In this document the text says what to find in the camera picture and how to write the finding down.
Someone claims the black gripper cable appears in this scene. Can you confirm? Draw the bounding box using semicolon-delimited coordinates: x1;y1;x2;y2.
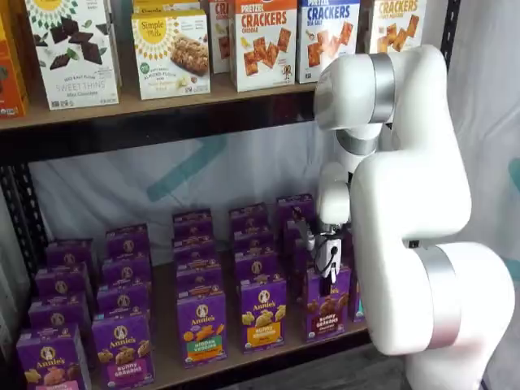
291;206;339;278

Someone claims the Sweet Thins chocolate cookie box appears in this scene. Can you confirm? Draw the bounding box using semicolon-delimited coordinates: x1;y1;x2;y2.
24;0;123;111

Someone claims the Simple Mills almond bar box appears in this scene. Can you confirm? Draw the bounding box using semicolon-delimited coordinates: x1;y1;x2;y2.
131;10;211;102

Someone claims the white backdrop sheet teal stripe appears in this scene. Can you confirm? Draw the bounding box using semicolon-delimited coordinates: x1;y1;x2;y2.
0;119;342;354

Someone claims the yellow lettered Crackers box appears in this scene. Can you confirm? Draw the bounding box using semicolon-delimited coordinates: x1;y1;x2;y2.
368;0;427;56

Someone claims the purple Annie's box pink label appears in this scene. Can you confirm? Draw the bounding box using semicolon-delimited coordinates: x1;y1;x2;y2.
91;311;156;387
15;323;91;390

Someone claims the Pretzel Crackers cheddar box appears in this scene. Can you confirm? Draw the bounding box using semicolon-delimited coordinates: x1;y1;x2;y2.
230;0;298;93

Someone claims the purple Annie's Hidden Veggies box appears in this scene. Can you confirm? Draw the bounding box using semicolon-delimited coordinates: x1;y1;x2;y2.
176;288;228;370

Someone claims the narrow white cracker box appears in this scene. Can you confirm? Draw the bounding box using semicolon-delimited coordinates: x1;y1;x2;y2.
209;0;235;75

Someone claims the black metal shelving rack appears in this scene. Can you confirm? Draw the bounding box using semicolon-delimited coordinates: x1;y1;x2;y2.
0;0;462;390

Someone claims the purple Annie's box yellow label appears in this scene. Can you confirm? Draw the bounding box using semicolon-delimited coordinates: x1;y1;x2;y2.
239;276;288;354

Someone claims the purple Annie's box teal label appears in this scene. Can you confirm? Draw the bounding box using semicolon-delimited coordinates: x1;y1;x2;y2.
348;279;367;325

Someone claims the yellow Simple Mills box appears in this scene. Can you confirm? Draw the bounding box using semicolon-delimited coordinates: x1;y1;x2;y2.
132;0;202;15

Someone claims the purple Annie's snack box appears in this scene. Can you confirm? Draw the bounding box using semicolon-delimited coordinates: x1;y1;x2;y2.
276;193;318;223
28;292;91;331
101;252;153;285
43;238;98;269
105;223;151;258
172;208;214;241
175;258;224;294
171;235;220;264
227;202;269;232
234;249;280;284
284;218;310;245
96;280;152;318
34;262;93;300
232;227;275;255
292;237;317;306

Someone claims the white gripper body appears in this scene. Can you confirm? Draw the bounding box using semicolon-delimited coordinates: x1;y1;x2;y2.
312;232;346;282

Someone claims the purple Annie's box brown patch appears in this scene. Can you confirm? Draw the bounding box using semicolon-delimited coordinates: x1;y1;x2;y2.
305;266;352;343

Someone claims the blue Pretzel Crackers sea salt box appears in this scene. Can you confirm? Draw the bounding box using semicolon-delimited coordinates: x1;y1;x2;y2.
297;0;362;85

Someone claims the white side curtain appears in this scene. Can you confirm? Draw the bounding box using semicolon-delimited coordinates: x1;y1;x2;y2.
444;0;520;390

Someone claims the wooden shelf board with crackers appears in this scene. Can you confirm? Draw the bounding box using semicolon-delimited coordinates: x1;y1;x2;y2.
0;71;323;132

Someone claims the orange snack box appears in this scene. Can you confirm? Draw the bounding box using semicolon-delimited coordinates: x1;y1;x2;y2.
0;11;30;119

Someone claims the wooden shelf board with purple boxes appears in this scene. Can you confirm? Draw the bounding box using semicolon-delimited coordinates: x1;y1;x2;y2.
80;259;373;390

